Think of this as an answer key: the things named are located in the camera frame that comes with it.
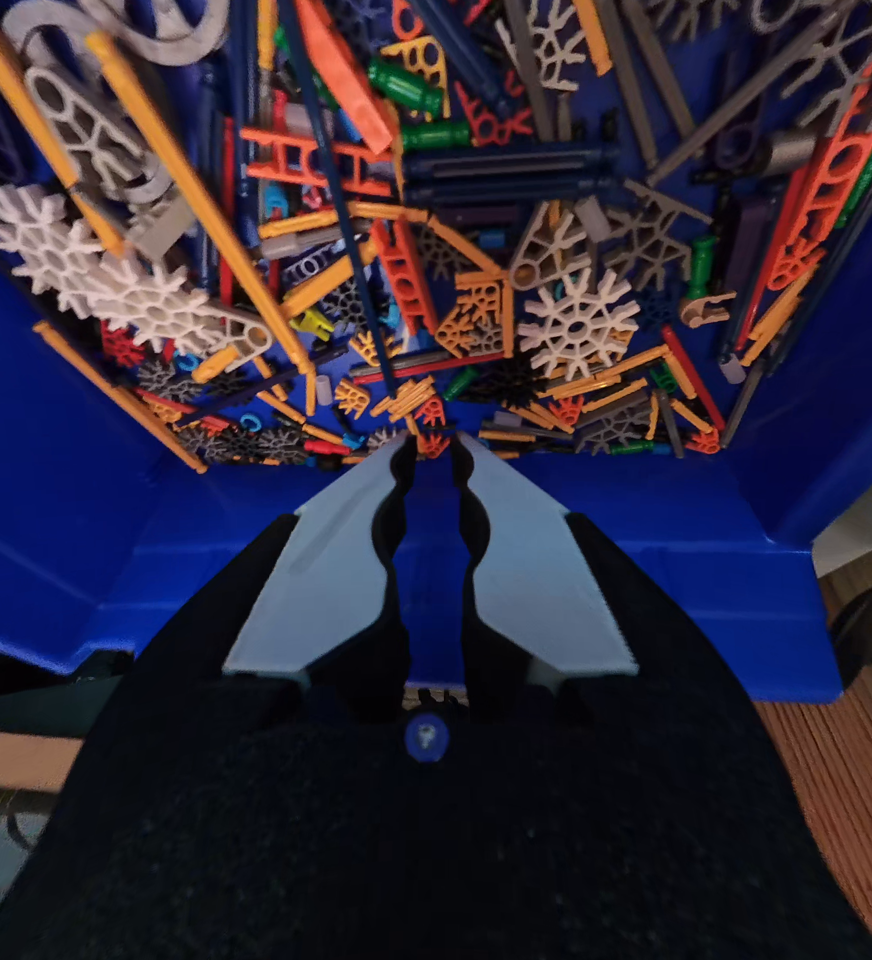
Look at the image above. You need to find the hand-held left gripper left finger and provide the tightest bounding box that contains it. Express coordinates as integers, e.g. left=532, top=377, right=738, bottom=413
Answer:
left=223, top=433, right=419, bottom=723

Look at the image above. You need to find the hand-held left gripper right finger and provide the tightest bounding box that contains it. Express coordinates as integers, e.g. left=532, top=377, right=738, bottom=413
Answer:
left=449, top=433, right=639, bottom=715

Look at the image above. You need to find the blue plastic parts bin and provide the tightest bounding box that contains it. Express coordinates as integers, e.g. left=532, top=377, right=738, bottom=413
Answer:
left=0, top=0, right=872, bottom=706

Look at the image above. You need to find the pile of toy building pieces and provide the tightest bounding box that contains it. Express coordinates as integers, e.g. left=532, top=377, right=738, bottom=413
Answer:
left=0, top=0, right=872, bottom=475

